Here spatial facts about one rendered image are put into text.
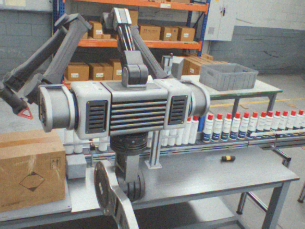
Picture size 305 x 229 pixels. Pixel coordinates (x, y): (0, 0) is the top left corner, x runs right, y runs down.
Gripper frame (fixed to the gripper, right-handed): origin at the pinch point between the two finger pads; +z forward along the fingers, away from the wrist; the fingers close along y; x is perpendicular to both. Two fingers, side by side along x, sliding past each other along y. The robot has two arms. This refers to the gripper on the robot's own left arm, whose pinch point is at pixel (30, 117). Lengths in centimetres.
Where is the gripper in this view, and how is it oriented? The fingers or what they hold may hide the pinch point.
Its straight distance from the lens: 165.7
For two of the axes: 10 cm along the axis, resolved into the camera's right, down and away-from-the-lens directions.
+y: -4.6, -3.7, 8.0
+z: 4.8, 6.6, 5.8
